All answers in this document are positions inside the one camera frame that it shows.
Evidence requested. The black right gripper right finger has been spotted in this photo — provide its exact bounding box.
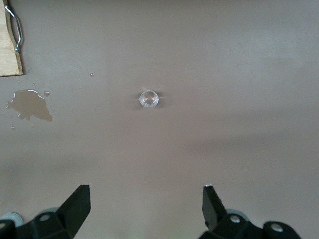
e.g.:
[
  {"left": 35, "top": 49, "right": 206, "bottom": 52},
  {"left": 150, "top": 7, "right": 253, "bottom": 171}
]
[{"left": 200, "top": 184, "right": 303, "bottom": 239}]

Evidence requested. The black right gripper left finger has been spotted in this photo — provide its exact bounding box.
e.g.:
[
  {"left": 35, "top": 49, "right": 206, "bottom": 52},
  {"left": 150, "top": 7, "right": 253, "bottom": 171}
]
[{"left": 0, "top": 184, "right": 91, "bottom": 239}]

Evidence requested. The clear glass beaker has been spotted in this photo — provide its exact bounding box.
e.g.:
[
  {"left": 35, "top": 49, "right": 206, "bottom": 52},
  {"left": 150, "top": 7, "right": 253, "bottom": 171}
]
[{"left": 138, "top": 90, "right": 160, "bottom": 109}]

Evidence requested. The spilled liquid puddle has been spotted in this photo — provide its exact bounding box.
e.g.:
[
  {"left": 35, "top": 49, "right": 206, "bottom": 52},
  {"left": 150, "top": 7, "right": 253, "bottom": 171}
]
[{"left": 5, "top": 89, "right": 54, "bottom": 122}]

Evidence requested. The brown table cover sheet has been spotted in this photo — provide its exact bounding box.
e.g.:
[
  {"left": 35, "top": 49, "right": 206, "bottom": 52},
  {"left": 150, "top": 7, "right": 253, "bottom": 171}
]
[{"left": 0, "top": 0, "right": 319, "bottom": 239}]

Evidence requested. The wooden cutting board with handle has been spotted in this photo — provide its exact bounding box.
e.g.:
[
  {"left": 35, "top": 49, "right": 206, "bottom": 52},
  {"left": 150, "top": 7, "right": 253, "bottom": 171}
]
[{"left": 0, "top": 0, "right": 26, "bottom": 77}]

